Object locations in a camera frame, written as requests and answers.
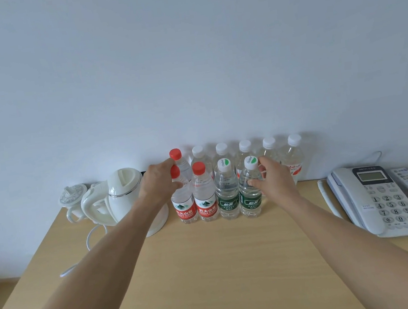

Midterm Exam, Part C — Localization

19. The green label water bottle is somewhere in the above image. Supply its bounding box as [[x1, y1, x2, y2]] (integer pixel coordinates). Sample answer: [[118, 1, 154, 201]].
[[211, 156, 244, 221], [234, 155, 269, 220]]

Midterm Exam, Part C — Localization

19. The white telephone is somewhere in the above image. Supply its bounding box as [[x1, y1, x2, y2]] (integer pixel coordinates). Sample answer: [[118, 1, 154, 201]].
[[316, 159, 408, 247]]

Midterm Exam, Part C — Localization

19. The white electric kettle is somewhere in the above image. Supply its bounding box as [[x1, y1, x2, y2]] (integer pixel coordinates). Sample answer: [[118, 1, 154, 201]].
[[76, 163, 173, 246]]

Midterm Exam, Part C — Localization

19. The thin grey telephone wire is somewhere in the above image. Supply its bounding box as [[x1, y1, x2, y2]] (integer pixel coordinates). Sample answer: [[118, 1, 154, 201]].
[[367, 151, 384, 166]]

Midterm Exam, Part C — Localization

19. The person's left forearm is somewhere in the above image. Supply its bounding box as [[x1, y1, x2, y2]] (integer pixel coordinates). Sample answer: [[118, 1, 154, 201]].
[[0, 201, 165, 309]]

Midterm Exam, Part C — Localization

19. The person's right forearm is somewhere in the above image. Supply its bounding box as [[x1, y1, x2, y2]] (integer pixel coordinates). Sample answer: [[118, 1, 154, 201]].
[[284, 182, 408, 309]]

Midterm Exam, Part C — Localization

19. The person's right hand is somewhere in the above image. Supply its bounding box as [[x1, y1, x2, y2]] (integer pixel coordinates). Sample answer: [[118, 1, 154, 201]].
[[245, 151, 302, 207]]

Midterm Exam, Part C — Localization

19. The white lidded mug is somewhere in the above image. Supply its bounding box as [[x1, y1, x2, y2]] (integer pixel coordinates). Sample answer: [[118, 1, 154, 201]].
[[57, 183, 92, 225]]

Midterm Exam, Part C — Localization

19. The person's left hand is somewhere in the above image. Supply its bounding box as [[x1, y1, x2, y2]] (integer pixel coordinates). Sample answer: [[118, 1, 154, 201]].
[[134, 157, 187, 210]]

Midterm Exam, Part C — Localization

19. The wooden table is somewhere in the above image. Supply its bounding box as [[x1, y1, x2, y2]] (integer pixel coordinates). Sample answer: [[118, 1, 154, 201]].
[[0, 163, 408, 309]]

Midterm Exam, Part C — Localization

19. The red cap water bottle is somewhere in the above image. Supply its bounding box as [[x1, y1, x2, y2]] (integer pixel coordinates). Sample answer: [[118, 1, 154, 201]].
[[168, 147, 193, 185], [167, 163, 200, 226], [189, 160, 221, 223]]

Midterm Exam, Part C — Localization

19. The white cap water bottle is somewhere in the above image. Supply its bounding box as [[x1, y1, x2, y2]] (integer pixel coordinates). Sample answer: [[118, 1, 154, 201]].
[[233, 138, 257, 171], [210, 141, 236, 167], [188, 144, 214, 177], [258, 135, 281, 164], [278, 133, 309, 187]]

